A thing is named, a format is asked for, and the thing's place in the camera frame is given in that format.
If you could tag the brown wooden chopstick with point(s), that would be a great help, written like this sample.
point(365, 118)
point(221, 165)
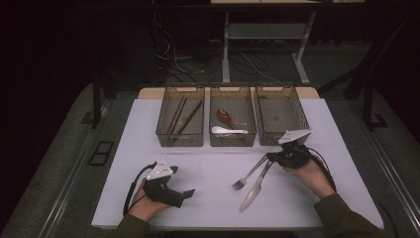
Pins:
point(189, 116)

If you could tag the person's left hand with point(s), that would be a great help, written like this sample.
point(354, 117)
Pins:
point(145, 208)

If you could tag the black metal stand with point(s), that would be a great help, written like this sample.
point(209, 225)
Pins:
point(369, 105)
point(96, 102)

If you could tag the metal table knife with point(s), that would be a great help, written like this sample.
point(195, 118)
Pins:
point(252, 195)

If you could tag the white table board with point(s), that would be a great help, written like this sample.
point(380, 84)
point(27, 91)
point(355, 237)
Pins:
point(214, 208)

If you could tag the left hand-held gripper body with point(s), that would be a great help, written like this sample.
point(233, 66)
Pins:
point(160, 191)

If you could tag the metal floor rail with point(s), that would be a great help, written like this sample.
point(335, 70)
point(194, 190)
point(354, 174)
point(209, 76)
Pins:
point(71, 185)
point(393, 165)

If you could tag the person's right hand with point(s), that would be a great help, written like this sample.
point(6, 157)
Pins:
point(313, 177)

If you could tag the white metal desk frame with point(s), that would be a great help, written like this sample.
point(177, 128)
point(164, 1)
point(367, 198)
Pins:
point(225, 49)

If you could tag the white ceramic spoon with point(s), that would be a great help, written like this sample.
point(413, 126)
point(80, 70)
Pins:
point(219, 130)

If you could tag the brown wooden spoon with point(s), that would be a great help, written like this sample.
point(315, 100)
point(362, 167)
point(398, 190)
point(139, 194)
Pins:
point(224, 115)

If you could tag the smoky clear plastic bin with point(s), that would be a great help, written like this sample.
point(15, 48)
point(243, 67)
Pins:
point(232, 99)
point(194, 132)
point(280, 112)

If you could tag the metal fork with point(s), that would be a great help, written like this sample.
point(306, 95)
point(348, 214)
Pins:
point(242, 182)

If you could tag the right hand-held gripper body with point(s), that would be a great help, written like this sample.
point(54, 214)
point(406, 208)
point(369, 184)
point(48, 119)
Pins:
point(294, 157)

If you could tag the wooden table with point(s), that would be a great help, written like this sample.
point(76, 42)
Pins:
point(148, 93)

